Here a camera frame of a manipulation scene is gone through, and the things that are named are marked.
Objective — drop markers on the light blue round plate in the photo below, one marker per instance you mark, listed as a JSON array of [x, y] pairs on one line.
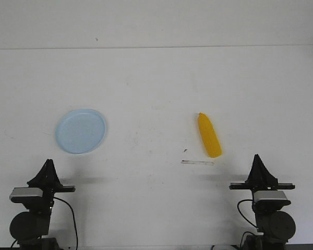
[[80, 131]]

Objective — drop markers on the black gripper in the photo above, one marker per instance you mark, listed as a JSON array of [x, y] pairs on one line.
[[266, 178], [43, 205]]

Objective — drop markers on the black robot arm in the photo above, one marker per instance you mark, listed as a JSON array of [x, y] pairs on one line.
[[274, 226], [31, 227]]

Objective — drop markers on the yellow corn cob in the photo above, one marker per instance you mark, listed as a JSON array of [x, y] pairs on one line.
[[209, 137]]

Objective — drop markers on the horizontal tape strip on table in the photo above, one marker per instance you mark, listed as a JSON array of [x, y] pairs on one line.
[[196, 162]]

